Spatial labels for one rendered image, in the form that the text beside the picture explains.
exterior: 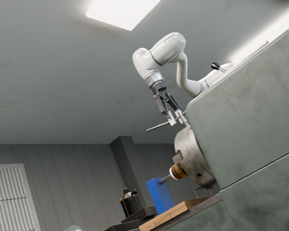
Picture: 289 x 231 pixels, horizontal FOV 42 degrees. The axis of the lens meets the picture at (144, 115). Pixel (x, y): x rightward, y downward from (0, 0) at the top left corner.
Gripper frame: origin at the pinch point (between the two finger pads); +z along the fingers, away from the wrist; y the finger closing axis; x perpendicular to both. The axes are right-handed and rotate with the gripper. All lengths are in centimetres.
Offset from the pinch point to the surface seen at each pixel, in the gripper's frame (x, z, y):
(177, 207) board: -8.7, 37.9, 21.5
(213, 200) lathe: 8.6, 42.5, 19.8
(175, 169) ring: -12.7, 21.3, 4.3
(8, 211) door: -350, -62, -91
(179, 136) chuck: 3.0, 10.3, 10.1
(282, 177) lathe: 42, 46, 24
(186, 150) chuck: 6.1, 18.3, 15.0
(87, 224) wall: -361, -8, -203
